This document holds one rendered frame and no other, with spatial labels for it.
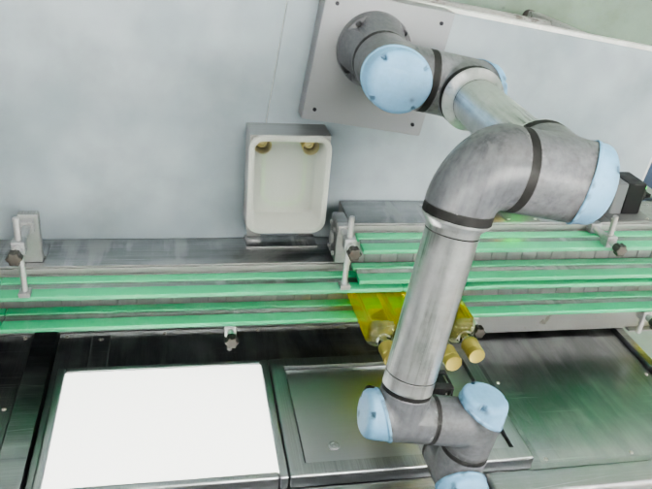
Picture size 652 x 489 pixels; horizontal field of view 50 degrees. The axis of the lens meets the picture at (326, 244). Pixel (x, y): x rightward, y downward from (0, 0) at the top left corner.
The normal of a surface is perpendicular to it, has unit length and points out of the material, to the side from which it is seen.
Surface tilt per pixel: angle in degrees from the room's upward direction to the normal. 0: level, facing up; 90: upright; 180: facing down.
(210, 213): 0
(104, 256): 90
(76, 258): 90
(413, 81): 10
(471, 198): 21
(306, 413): 90
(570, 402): 91
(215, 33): 0
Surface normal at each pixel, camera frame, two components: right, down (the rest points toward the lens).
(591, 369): 0.07, -0.88
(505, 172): -0.03, 0.16
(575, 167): 0.26, -0.06
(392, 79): 0.02, 0.48
